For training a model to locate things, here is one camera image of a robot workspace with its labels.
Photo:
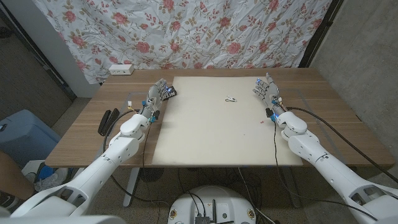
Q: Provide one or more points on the blue fabric item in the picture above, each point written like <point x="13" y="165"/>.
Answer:
<point x="46" y="172"/>

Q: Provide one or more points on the small white metal clip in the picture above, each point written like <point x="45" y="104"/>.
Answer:
<point x="230" y="99"/>

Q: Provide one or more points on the grey table leg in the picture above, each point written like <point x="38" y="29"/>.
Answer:
<point x="292" y="193"/>

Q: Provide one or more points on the black stapler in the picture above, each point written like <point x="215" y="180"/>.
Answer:
<point x="107" y="123"/>

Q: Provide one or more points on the cream foam board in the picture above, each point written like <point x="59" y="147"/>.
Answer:
<point x="211" y="130"/>

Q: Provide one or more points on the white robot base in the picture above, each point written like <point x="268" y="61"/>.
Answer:
<point x="224" y="202"/>

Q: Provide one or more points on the white table leg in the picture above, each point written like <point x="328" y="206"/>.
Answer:
<point x="130" y="186"/>

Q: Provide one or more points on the black Nitro box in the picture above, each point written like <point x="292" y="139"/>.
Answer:
<point x="173" y="92"/>

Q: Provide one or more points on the white power strip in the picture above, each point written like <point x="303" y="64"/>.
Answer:
<point x="121" y="69"/>

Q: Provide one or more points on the black backdrop stand pole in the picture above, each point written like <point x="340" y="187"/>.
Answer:
<point x="320" y="34"/>

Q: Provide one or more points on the white robot torso edge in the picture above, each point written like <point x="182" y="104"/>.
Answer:
<point x="62" y="220"/>

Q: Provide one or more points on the black round disc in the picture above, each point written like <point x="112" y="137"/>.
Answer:
<point x="154" y="178"/>

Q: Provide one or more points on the brown trouser leg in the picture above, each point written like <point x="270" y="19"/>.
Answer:
<point x="14" y="177"/>

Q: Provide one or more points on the floral backdrop cloth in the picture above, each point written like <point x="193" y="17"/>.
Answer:
<point x="186" y="31"/>

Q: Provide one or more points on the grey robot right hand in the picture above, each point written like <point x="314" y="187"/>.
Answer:
<point x="270" y="95"/>

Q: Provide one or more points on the blue plastic bin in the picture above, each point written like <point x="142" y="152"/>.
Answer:
<point x="25" y="137"/>

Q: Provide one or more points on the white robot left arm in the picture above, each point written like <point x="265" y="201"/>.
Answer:
<point x="118" y="152"/>

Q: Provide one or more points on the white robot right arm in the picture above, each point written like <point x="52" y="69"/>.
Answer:
<point x="311" y="146"/>

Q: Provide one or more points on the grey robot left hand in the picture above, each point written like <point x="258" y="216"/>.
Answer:
<point x="154" y="102"/>

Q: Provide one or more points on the grey white sneaker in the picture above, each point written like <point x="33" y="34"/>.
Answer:
<point x="49" y="183"/>

